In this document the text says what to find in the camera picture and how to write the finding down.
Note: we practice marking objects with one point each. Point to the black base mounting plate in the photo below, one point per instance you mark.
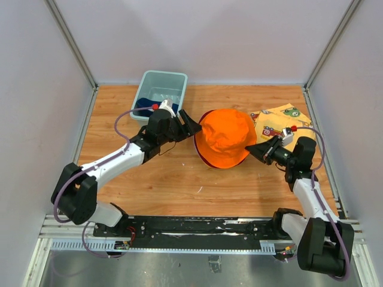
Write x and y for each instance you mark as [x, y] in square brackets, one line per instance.
[177, 232]

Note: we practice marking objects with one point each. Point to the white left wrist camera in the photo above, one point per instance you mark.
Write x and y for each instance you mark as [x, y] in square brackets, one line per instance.
[166, 105]

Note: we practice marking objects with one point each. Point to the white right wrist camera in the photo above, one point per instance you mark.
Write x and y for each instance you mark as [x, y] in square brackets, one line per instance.
[287, 135]

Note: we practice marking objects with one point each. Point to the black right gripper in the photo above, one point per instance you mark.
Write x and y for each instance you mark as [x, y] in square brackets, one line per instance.
[263, 150]

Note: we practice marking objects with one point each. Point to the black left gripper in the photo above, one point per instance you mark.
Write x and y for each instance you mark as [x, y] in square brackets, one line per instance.
[191, 127]

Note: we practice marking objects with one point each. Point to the orange bucket hat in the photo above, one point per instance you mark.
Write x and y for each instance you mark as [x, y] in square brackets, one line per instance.
[225, 134]

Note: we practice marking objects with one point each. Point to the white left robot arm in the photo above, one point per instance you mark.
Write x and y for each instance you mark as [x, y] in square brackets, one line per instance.
[75, 198]

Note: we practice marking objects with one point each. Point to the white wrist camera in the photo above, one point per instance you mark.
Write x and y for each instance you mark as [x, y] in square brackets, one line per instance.
[166, 105]
[287, 135]

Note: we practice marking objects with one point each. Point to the red bucket hat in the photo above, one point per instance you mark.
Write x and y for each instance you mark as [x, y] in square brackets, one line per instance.
[201, 157]

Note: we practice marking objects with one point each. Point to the light teal plastic bin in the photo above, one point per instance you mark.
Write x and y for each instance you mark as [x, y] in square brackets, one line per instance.
[161, 85]

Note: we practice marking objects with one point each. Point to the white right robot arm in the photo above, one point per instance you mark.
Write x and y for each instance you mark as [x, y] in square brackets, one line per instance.
[324, 243]

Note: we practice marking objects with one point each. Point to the dark maroon bucket hat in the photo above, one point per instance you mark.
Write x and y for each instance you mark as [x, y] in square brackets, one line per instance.
[202, 117]

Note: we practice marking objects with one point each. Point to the blue bucket hat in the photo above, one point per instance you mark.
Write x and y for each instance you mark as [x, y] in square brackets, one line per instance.
[144, 102]

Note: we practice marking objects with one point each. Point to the yellow cartoon print cloth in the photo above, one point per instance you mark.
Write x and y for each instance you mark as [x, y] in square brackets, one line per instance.
[270, 122]

